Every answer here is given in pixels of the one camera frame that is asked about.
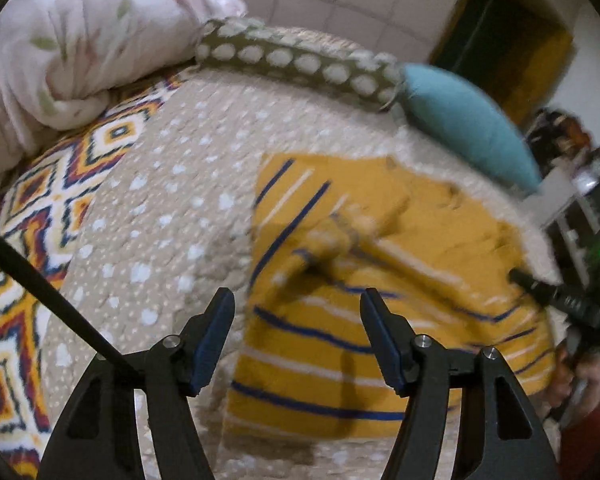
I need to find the person's right hand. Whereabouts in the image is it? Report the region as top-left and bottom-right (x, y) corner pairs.
(547, 347), (600, 423)

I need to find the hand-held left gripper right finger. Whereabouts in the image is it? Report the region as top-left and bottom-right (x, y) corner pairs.
(359, 288), (563, 480)

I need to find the cluttered dark shelf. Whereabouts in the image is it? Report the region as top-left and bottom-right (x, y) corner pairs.
(525, 107), (600, 281)

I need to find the dark wooden door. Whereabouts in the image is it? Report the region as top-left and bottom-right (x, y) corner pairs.
(430, 0), (578, 131)

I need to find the colourful diamond pattern blanket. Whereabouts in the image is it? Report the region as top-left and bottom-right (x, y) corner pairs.
(0, 72), (193, 480)

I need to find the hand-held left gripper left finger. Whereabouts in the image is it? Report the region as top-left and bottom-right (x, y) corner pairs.
(37, 287), (236, 480)

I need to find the teal pillow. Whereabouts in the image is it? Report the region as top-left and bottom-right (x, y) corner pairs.
(399, 63), (543, 196)

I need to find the olive polka dot pillow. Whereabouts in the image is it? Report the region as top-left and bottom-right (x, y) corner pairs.
(195, 16), (407, 112)

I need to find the black cable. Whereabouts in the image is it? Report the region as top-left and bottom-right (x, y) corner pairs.
(0, 222), (141, 381)

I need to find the beige dotted bedspread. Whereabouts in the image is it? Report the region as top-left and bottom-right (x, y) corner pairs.
(40, 27), (563, 480)

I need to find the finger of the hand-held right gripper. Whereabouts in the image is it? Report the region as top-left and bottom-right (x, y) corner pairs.
(509, 268), (563, 306)

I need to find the yellow striped small shirt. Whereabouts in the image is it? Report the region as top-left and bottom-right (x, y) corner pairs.
(221, 153), (557, 441)

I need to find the pink floral quilt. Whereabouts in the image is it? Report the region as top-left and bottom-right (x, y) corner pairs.
(0, 0), (248, 221)

